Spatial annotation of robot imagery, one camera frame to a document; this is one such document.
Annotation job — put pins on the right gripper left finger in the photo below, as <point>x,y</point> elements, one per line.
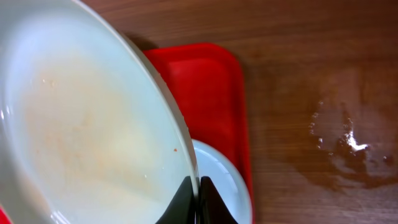
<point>182,208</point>

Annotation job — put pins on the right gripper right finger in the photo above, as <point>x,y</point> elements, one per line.
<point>212,209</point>

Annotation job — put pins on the light blue plate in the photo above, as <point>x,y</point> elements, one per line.
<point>90,132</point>
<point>227,180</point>

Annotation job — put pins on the red plastic tray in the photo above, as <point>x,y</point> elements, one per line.
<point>206,83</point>

